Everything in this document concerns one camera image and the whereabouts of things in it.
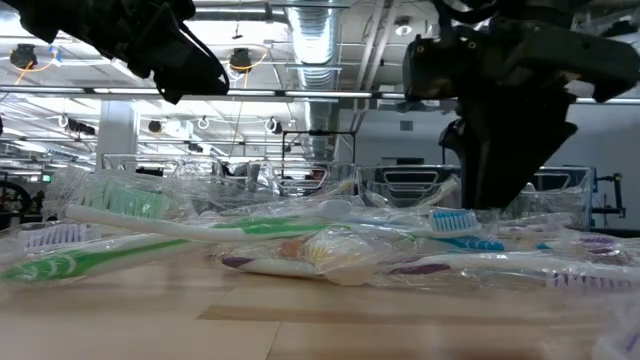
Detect black ceiling cable reel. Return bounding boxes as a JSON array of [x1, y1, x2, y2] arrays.
[[9, 43, 39, 71], [228, 47, 254, 75]]

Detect horizontal light bar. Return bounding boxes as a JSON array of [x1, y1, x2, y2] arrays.
[[0, 85, 640, 105]]

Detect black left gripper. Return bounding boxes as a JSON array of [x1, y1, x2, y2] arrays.
[[98, 0, 231, 105]]

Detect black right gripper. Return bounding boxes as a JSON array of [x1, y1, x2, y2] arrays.
[[402, 20, 640, 211]]

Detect green white toothbrush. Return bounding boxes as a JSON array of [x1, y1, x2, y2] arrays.
[[62, 179, 419, 244], [414, 174, 462, 209], [214, 198, 354, 229], [0, 238, 194, 285]]

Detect round silver air duct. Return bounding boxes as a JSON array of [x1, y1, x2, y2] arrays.
[[285, 0, 342, 162]]

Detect blue white wrapped toothbrush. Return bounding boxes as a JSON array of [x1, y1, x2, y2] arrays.
[[434, 234, 506, 253], [349, 208, 484, 240]]

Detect white square column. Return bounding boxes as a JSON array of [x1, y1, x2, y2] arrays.
[[96, 98, 140, 167]]

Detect round ceiling fixture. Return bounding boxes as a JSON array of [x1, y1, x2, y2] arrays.
[[393, 15, 414, 37]]

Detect purple white wrapped toothbrush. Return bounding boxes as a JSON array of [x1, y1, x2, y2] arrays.
[[14, 222, 104, 251], [387, 251, 640, 294], [574, 233, 640, 249], [219, 253, 321, 280]]

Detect clear plastic bin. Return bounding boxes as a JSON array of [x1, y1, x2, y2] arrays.
[[499, 165, 595, 224], [259, 159, 359, 196], [355, 163, 466, 209], [102, 151, 229, 184]]

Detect black wheel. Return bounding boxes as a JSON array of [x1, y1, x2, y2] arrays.
[[0, 179, 32, 214]]

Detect blue panel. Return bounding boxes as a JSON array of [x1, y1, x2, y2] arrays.
[[588, 167, 600, 207]]

